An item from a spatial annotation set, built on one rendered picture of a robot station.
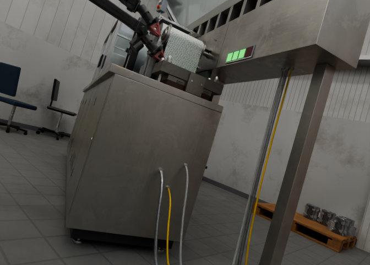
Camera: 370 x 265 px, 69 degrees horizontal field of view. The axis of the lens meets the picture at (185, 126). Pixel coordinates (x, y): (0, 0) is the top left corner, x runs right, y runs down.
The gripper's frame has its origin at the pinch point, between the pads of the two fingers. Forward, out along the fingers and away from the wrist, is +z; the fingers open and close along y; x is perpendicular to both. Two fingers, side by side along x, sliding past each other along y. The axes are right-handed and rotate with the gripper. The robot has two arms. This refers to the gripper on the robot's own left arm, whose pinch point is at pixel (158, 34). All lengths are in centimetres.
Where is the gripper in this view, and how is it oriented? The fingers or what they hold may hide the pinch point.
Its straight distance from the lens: 180.3
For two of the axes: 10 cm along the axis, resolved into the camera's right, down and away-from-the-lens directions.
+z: 5.5, 8.0, 2.5
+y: 4.0, 0.1, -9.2
